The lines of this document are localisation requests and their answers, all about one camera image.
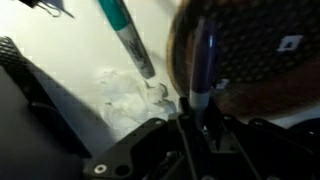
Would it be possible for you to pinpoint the blue marker pen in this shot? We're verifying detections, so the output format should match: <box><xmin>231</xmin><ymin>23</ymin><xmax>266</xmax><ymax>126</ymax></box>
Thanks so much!
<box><xmin>188</xmin><ymin>17</ymin><xmax>219</xmax><ymax>129</ymax></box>

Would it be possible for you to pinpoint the crumpled white tissue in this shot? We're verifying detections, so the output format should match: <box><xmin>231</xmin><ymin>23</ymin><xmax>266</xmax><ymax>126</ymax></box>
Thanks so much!
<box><xmin>95</xmin><ymin>67</ymin><xmax>178</xmax><ymax>143</ymax></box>

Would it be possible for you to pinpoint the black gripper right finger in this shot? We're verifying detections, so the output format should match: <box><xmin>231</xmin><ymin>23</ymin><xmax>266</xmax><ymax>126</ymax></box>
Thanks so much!
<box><xmin>201</xmin><ymin>99</ymin><xmax>320</xmax><ymax>180</ymax></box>

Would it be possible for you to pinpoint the black mesh container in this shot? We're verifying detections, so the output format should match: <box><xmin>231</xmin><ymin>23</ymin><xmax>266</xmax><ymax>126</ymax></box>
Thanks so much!
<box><xmin>0</xmin><ymin>35</ymin><xmax>94</xmax><ymax>180</ymax></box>

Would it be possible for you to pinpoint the brown woven basket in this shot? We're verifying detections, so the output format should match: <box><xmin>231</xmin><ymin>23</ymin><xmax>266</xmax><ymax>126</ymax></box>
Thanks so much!
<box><xmin>165</xmin><ymin>0</ymin><xmax>320</xmax><ymax>118</ymax></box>

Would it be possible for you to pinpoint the teal capped marker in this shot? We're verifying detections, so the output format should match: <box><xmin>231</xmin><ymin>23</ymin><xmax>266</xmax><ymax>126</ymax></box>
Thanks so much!
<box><xmin>97</xmin><ymin>0</ymin><xmax>157</xmax><ymax>80</ymax></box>

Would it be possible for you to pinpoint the black binder clip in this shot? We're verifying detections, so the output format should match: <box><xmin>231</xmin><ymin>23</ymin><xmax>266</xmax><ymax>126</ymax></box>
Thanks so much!
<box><xmin>18</xmin><ymin>0</ymin><xmax>76</xmax><ymax>19</ymax></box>

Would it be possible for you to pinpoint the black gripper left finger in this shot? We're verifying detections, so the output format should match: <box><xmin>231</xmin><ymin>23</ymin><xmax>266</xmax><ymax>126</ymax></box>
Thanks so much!
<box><xmin>82</xmin><ymin>96</ymin><xmax>202</xmax><ymax>180</ymax></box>

